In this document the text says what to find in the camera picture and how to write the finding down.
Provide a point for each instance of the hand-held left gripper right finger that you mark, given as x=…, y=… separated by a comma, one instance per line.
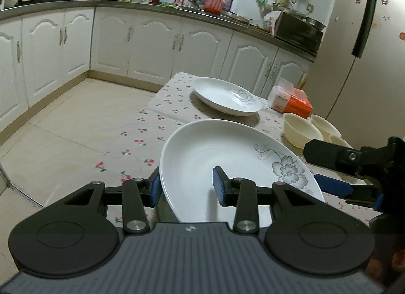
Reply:
x=219, y=186

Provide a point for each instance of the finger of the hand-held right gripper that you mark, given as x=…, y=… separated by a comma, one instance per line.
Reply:
x=333, y=185
x=322, y=153

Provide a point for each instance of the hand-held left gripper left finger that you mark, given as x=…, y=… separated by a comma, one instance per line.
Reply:
x=155, y=188

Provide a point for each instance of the large cream bowl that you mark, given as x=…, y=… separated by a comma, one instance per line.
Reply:
x=299, y=129

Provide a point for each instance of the white floral plate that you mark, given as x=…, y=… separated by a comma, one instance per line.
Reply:
x=221, y=94
x=202, y=154

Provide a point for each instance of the person's right hand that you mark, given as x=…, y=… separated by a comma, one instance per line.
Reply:
x=376, y=267

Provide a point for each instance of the orange tissue pack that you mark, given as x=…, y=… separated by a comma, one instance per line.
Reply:
x=294, y=101

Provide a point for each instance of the cherry print tablecloth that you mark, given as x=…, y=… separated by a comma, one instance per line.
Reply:
x=171, y=107

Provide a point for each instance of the beige fridge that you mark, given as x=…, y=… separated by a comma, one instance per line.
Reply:
x=341, y=60

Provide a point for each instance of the black countertop oven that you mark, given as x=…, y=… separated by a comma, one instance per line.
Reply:
x=297, y=33

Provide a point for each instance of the steel bowl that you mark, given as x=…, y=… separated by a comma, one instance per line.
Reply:
x=314, y=23

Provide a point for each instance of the printed plastic bag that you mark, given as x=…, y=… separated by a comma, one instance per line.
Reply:
x=270, y=23

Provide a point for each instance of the white kitchen base cabinets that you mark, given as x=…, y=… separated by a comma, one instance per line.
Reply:
x=152, y=47

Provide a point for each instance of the red plastic basket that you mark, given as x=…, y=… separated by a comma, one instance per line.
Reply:
x=215, y=3

